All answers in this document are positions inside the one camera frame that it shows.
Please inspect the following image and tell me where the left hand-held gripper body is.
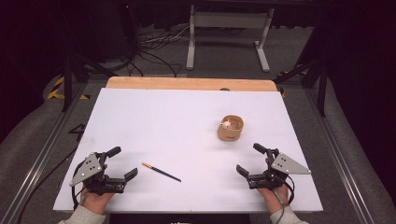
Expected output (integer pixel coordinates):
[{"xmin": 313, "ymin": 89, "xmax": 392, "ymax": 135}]
[{"xmin": 68, "ymin": 151, "xmax": 128, "ymax": 196}]

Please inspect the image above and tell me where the black tripod stand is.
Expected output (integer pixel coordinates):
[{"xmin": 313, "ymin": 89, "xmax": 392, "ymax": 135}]
[
  {"xmin": 60, "ymin": 52, "xmax": 120, "ymax": 113},
  {"xmin": 274, "ymin": 55, "xmax": 328, "ymax": 118}
]

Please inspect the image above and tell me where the white table cover board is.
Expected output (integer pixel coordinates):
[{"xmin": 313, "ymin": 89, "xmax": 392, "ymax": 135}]
[{"xmin": 52, "ymin": 87, "xmax": 324, "ymax": 214}]

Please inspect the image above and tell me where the bundle of floor cables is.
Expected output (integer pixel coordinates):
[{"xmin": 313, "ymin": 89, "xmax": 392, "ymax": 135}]
[{"xmin": 127, "ymin": 24, "xmax": 191, "ymax": 78}]

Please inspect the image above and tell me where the person's left hand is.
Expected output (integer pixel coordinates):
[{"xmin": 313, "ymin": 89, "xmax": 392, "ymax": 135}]
[{"xmin": 81, "ymin": 189, "xmax": 115, "ymax": 216}]

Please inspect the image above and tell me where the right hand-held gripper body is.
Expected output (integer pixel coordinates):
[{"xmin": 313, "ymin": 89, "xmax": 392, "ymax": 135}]
[{"xmin": 247, "ymin": 148, "xmax": 312, "ymax": 190}]

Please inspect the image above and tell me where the yellow black floor tape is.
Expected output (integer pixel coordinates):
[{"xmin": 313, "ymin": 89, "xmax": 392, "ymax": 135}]
[{"xmin": 47, "ymin": 76, "xmax": 92, "ymax": 101}]

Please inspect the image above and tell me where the black floor cable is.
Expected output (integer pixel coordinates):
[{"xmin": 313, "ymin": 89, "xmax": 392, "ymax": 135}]
[{"xmin": 17, "ymin": 146, "xmax": 78, "ymax": 224}]

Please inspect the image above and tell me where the white metal stand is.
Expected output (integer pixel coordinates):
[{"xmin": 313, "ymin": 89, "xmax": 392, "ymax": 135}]
[{"xmin": 185, "ymin": 4, "xmax": 276, "ymax": 73}]

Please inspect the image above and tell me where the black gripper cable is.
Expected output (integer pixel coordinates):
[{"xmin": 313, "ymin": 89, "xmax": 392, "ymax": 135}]
[
  {"xmin": 279, "ymin": 175, "xmax": 295, "ymax": 205},
  {"xmin": 71, "ymin": 161, "xmax": 88, "ymax": 211}
]

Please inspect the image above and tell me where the aluminium rail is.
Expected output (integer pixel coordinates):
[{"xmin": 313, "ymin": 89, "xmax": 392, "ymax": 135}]
[
  {"xmin": 303, "ymin": 87, "xmax": 376, "ymax": 224},
  {"xmin": 0, "ymin": 82, "xmax": 90, "ymax": 224}
]

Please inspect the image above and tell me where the person's right hand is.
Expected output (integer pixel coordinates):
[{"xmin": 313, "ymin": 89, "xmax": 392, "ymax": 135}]
[{"xmin": 256, "ymin": 183, "xmax": 290, "ymax": 215}]

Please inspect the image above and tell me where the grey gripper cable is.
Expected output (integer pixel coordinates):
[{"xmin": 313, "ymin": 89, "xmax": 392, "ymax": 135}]
[{"xmin": 272, "ymin": 189, "xmax": 286, "ymax": 224}]

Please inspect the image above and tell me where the black pencil with orange tip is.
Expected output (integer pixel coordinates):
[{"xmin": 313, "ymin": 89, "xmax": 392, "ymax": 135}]
[{"xmin": 141, "ymin": 161, "xmax": 182, "ymax": 183}]

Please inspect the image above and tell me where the round wooden pen holder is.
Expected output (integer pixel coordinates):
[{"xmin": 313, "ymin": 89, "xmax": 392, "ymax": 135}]
[{"xmin": 217, "ymin": 114, "xmax": 245, "ymax": 143}]

